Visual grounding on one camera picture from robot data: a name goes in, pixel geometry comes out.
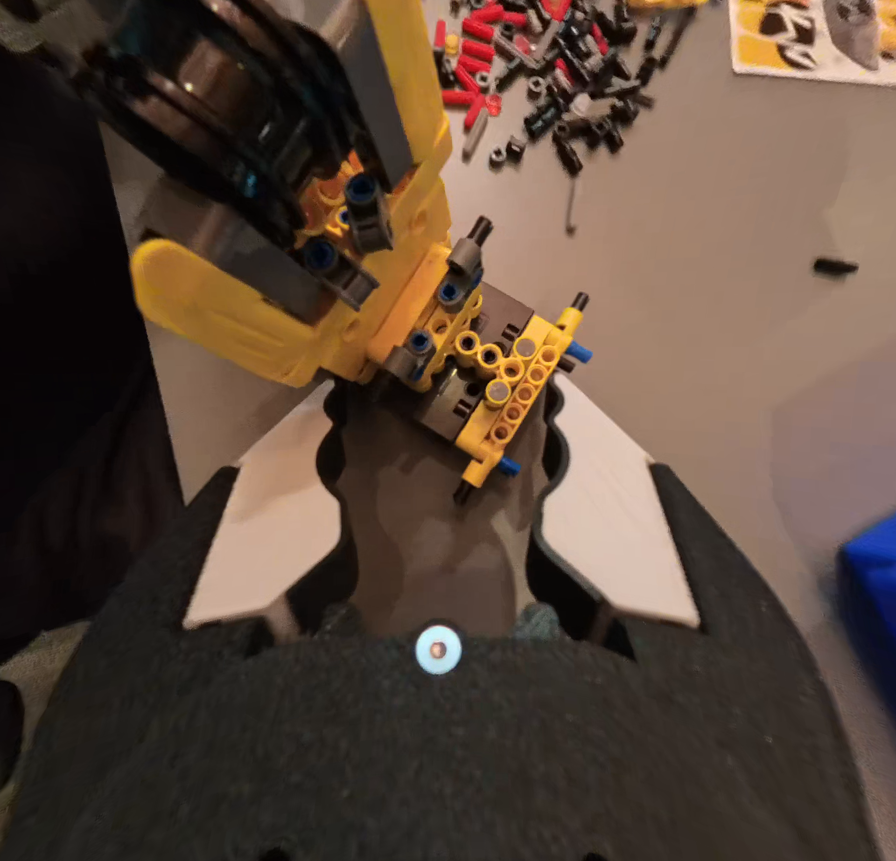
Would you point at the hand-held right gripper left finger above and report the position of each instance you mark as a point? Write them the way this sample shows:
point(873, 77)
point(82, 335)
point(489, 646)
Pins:
point(273, 518)

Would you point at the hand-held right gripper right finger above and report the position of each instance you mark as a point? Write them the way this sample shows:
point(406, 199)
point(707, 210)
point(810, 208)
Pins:
point(616, 525)

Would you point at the black toy wheel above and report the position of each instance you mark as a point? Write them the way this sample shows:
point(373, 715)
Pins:
point(210, 91)

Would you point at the yellow brick wheel assembly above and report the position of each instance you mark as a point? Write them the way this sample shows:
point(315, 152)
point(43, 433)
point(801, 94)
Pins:
point(231, 315)

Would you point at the pile of loose toy pieces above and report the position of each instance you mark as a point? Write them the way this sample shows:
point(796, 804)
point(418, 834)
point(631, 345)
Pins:
point(553, 56)

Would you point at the long black toy axle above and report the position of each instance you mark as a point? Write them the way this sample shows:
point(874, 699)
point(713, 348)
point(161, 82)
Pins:
point(677, 35)

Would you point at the small black toy pin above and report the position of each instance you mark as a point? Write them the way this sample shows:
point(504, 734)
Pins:
point(835, 267)

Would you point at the nested blue plastic bins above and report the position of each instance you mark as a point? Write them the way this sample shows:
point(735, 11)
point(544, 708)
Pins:
point(871, 609)

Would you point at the grey toy axle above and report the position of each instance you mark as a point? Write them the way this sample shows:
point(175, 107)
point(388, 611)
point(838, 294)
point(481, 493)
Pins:
point(572, 203)

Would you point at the toy instruction booklet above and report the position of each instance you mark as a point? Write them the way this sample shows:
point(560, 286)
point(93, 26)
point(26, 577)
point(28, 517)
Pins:
point(791, 21)

